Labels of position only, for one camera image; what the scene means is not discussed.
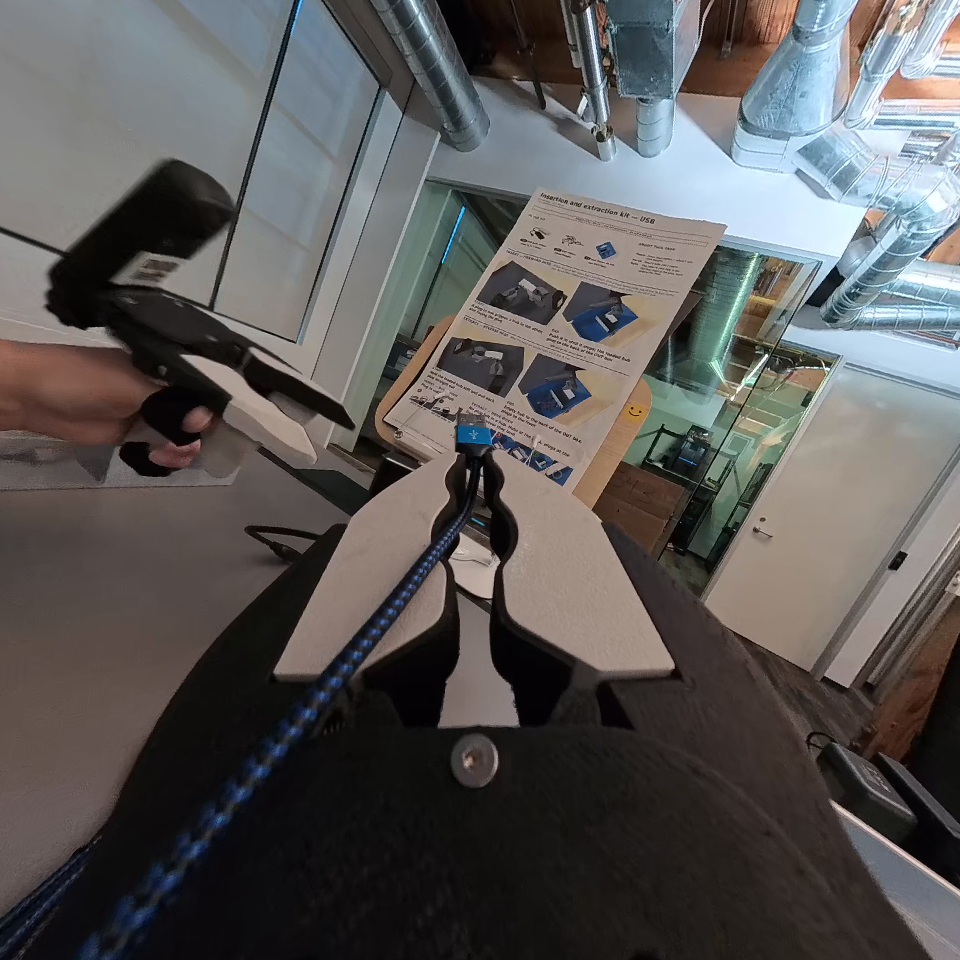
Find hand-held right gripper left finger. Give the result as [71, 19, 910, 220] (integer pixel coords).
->
[273, 452, 460, 684]

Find blue braided usb cable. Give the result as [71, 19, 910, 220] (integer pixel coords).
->
[0, 408, 498, 960]

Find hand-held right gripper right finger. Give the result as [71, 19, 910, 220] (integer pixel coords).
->
[491, 450, 676, 680]

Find brown cardboard boxes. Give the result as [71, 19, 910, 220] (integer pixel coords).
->
[592, 468, 687, 560]

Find white frosted glass door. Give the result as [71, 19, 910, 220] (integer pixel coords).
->
[0, 0, 440, 451]

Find black angled usb extension cable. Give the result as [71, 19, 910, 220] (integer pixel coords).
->
[246, 525, 316, 562]

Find person's left hand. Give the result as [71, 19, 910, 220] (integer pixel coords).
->
[0, 337, 216, 470]

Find black metal shelf rack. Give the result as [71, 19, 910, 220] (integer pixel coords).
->
[645, 423, 751, 556]

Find printed instruction sheet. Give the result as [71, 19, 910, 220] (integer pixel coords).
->
[390, 187, 727, 492]

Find black power adapter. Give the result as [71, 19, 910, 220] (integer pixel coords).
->
[817, 738, 960, 864]

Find plain white door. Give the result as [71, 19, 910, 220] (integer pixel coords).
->
[705, 360, 960, 676]

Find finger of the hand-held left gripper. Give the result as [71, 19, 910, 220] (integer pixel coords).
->
[182, 356, 273, 420]
[223, 392, 321, 468]

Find wooden post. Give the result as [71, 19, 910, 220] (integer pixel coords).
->
[862, 600, 960, 759]

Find silver air duct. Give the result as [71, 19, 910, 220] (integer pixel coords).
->
[367, 0, 960, 331]

